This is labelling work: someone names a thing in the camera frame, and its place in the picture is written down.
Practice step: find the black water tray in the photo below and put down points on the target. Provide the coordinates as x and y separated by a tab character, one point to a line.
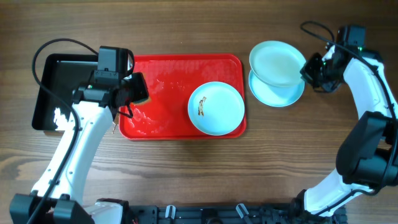
62	74

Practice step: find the light blue plate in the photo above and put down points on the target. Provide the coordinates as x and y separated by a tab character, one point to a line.
216	108
277	63
272	95

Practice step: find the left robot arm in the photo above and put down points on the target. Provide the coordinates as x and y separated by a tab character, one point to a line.
57	196

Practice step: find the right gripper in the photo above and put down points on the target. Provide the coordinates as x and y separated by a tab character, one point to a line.
307	71

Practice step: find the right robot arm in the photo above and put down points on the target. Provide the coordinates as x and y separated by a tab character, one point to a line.
367	159

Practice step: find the green orange sponge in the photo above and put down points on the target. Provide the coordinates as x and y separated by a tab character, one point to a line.
144	102

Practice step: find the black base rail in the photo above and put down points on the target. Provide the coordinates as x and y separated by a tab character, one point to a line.
277	213

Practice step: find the red plastic tray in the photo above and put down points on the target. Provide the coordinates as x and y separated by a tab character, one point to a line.
171	79

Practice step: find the light blue plate top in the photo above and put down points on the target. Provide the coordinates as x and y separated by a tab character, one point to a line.
277	63

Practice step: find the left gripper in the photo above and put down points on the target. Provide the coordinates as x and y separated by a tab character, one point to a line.
140	90

